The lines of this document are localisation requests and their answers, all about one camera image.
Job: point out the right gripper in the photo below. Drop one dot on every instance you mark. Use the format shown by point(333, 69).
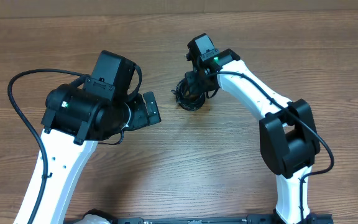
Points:
point(194, 88)

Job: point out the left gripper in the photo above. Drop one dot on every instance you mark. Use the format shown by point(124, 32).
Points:
point(141, 118)

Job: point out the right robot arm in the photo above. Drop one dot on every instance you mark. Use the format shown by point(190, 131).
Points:
point(287, 132)

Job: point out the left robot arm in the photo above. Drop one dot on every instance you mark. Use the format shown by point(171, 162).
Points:
point(79, 116)

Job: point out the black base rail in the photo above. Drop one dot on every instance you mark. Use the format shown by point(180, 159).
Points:
point(98, 216)

